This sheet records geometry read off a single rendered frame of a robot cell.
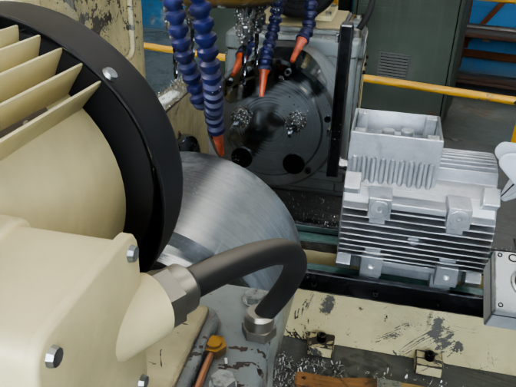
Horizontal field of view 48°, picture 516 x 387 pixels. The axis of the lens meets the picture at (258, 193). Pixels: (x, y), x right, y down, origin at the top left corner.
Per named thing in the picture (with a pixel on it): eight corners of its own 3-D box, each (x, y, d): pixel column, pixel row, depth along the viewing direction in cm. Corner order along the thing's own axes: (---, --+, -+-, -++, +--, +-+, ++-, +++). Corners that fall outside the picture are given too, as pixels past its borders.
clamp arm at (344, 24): (322, 176, 98) (335, 24, 87) (324, 169, 101) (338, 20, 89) (342, 179, 98) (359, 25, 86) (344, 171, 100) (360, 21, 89)
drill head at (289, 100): (192, 198, 107) (189, 64, 96) (244, 124, 143) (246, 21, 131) (325, 216, 102) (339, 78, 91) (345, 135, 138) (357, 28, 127)
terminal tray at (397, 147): (345, 181, 79) (350, 132, 76) (351, 151, 88) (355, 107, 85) (434, 192, 77) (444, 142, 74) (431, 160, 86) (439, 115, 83)
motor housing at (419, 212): (331, 289, 82) (345, 169, 74) (343, 224, 99) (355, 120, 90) (477, 312, 79) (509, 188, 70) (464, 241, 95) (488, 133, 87)
